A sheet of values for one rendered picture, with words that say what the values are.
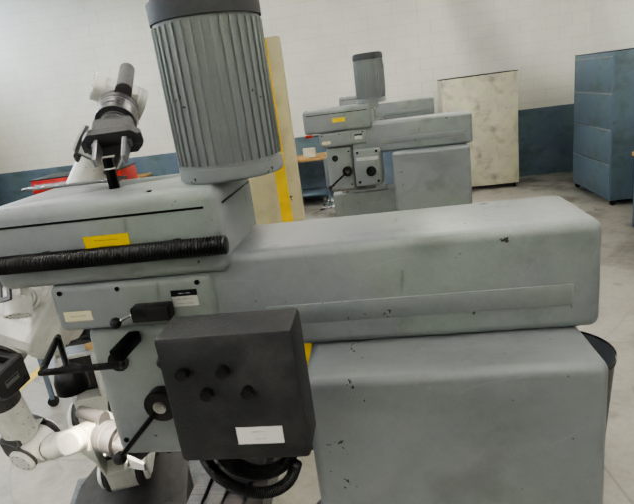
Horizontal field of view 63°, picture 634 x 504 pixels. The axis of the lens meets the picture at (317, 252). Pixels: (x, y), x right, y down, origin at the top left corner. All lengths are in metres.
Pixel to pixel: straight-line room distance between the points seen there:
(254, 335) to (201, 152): 0.38
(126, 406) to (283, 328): 0.58
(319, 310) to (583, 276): 0.47
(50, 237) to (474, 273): 0.78
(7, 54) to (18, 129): 1.41
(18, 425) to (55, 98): 10.33
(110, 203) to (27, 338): 0.68
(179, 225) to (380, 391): 0.45
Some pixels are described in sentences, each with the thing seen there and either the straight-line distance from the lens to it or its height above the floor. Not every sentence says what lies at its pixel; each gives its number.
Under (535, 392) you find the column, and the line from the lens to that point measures 0.94.
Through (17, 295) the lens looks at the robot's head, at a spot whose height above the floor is 1.63.
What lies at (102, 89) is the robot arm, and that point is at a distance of 1.33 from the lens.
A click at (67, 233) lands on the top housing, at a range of 1.06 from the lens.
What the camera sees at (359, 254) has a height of 1.74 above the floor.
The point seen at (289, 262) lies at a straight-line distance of 0.95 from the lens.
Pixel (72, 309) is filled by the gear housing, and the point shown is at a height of 1.68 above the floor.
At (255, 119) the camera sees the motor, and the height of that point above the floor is 1.99.
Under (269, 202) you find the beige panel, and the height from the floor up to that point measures 1.48.
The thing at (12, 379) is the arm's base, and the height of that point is 1.40.
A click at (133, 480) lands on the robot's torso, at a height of 0.67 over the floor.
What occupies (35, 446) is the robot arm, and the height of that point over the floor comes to 1.16.
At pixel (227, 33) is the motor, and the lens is 0.95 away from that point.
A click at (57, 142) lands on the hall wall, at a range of 11.89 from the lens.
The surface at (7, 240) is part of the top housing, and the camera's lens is 1.13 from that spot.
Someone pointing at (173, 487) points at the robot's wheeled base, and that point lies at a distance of 2.39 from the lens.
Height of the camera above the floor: 2.03
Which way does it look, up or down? 17 degrees down
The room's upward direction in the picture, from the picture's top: 8 degrees counter-clockwise
